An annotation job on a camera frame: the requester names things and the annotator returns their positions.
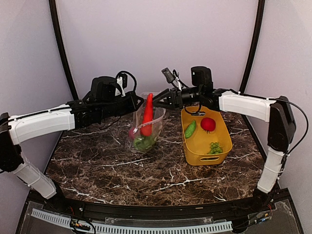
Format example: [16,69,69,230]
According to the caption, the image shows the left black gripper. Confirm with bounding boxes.
[98,90,144,119]

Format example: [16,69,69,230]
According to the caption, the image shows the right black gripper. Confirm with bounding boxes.
[152,86,203,110]

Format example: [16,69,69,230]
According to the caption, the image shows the clear zip top bag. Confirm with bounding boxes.
[125,92,166,153]

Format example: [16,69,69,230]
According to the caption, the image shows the pink red toy fruit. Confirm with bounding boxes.
[129,128,137,139]

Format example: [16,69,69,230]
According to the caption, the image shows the red toy chili pepper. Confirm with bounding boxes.
[140,93,154,137]

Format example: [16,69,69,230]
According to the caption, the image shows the yellow plastic basket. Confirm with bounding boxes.
[181,106,233,166]

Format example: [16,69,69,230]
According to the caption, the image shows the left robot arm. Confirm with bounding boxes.
[0,71,143,213]

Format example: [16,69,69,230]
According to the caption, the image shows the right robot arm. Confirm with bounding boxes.
[153,66,296,212]

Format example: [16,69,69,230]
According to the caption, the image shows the green toy cucumber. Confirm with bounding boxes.
[184,120,196,139]

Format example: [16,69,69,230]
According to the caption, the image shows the red toy tomato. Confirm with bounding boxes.
[200,117,216,132]

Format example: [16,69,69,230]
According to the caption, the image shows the green toy grapes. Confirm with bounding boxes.
[208,142,223,155]

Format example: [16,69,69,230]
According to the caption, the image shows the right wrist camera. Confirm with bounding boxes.
[161,68,182,91]

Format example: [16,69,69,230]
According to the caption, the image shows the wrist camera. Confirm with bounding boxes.
[161,68,182,91]
[115,72,128,97]

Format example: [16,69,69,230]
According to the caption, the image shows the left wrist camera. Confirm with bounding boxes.
[115,72,128,97]

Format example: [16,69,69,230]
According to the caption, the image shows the left black frame post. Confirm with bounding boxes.
[48,0,78,100]

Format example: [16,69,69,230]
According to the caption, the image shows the black frame post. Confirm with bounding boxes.
[239,0,265,93]
[48,0,78,100]

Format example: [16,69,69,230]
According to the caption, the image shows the right black frame post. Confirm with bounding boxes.
[239,0,265,93]

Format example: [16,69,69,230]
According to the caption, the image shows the black front rail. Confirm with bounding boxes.
[24,190,293,222]

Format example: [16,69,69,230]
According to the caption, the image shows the white slotted cable duct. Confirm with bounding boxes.
[31,208,233,234]

